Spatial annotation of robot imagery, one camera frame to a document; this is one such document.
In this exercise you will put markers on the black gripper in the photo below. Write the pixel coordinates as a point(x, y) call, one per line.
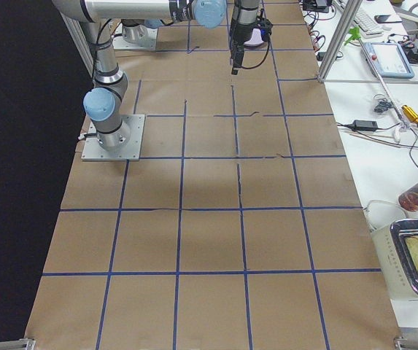
point(240, 35)

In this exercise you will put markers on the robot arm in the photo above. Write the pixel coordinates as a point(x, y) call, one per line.
point(138, 31)
point(114, 131)

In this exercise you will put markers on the lavender round plate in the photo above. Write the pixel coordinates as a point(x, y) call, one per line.
point(256, 39)

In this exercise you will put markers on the green plastic clamp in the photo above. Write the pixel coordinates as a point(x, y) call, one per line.
point(354, 37)

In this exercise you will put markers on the long metal rod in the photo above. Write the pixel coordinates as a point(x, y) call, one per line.
point(403, 121)

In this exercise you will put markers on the black power adapter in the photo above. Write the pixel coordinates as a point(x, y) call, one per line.
point(365, 125)

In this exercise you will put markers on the blue teach pendant tablet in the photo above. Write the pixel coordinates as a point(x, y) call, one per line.
point(388, 59)

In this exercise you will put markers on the white toaster with bread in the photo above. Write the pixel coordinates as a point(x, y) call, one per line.
point(397, 250)

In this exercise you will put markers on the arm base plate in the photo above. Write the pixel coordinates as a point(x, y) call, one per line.
point(120, 44)
point(124, 144)

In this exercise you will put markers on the aluminium frame post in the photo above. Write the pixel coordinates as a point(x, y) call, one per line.
point(344, 24)

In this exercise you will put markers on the yellow handled tool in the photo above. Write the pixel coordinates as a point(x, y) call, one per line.
point(410, 114)

